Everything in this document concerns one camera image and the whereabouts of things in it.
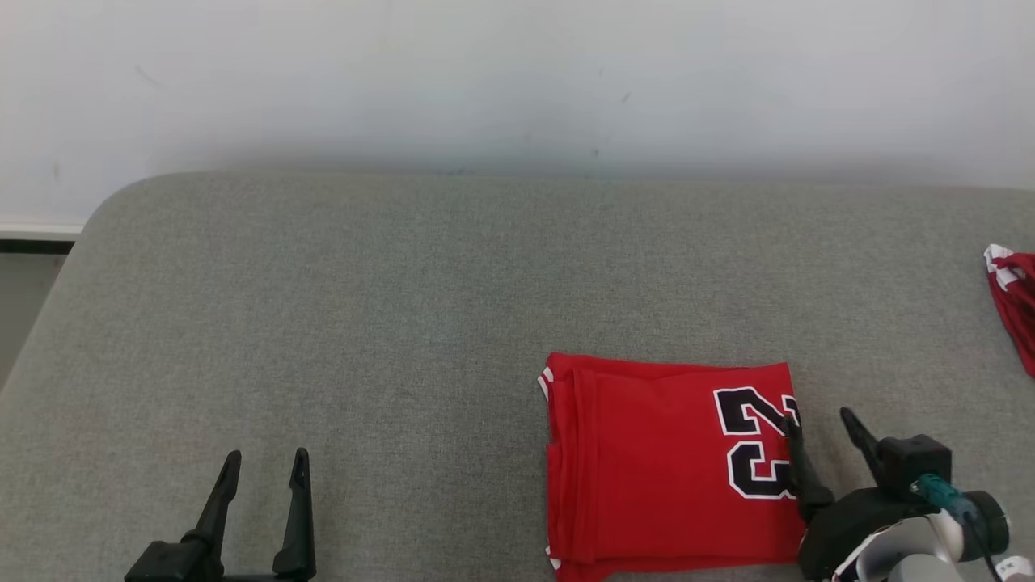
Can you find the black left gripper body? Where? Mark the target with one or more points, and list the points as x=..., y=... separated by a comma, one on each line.
x=170, y=566

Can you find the white skirting board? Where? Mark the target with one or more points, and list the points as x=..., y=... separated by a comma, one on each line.
x=40, y=232

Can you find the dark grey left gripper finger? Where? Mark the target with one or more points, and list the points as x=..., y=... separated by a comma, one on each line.
x=217, y=509
x=299, y=525

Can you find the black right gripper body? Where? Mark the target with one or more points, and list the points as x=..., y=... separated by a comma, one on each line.
x=857, y=517

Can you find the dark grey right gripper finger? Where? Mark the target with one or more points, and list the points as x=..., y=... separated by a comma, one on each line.
x=807, y=485
x=863, y=443

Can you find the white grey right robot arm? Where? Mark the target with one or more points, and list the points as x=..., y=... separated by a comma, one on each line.
x=906, y=558

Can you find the red shorts with white stripe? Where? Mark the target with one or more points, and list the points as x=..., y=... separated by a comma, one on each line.
x=1017, y=299

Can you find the red basketball jersey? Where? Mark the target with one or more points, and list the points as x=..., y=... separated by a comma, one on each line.
x=647, y=469

